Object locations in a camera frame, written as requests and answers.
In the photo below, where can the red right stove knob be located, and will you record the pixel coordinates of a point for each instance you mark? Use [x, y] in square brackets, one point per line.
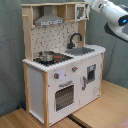
[74, 69]

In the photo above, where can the red stove knob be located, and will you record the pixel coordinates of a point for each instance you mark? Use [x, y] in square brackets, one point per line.
[74, 69]
[56, 75]

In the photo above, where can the small metal pot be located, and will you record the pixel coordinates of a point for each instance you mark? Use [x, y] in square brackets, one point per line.
[46, 56]

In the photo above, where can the grey range hood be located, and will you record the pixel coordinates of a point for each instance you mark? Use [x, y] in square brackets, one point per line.
[48, 18]

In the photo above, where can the white toy microwave door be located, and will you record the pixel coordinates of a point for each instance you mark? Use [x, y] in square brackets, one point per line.
[80, 12]

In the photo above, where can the black toy stovetop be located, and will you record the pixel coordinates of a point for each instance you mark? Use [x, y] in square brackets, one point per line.
[57, 58]

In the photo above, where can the white oven door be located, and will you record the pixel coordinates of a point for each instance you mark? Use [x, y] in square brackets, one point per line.
[63, 98]

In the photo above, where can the wooden toy kitchen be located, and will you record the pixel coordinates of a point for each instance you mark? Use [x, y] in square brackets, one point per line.
[38, 78]

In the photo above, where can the white cabinet door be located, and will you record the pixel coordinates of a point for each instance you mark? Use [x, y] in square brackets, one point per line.
[90, 79]

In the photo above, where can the black toy faucet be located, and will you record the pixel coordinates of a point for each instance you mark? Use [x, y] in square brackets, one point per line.
[73, 40]

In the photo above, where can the red left stove knob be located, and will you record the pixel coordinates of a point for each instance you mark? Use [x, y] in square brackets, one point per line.
[56, 75]

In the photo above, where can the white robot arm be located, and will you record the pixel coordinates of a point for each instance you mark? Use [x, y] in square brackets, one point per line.
[116, 15]

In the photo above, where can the grey toy sink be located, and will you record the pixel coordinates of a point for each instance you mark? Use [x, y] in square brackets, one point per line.
[79, 51]

